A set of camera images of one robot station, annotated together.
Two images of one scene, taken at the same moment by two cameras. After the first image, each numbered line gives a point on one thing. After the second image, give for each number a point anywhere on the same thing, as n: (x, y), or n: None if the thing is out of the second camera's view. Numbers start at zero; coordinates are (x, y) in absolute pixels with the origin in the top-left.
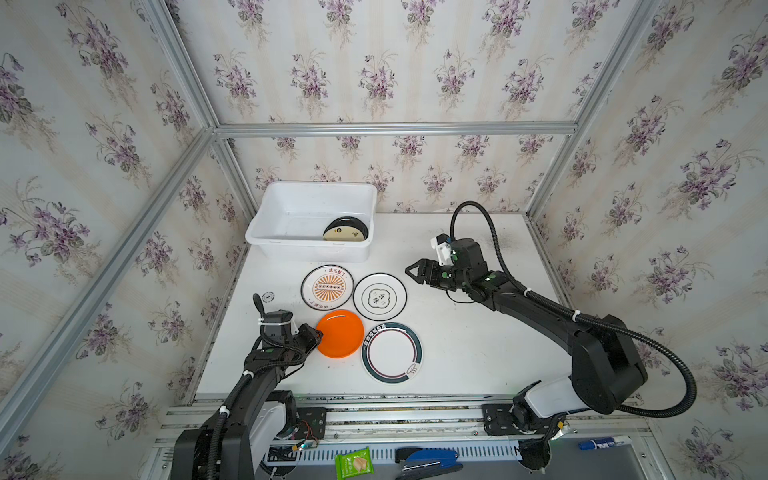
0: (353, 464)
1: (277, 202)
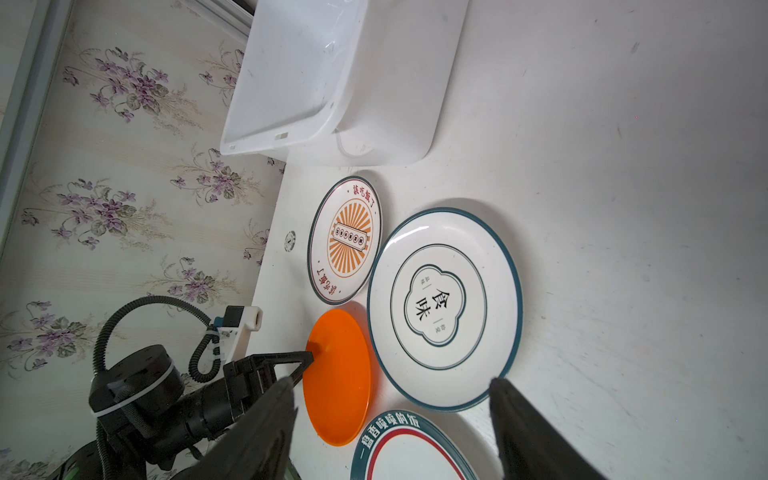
0: None
1: (341, 83)
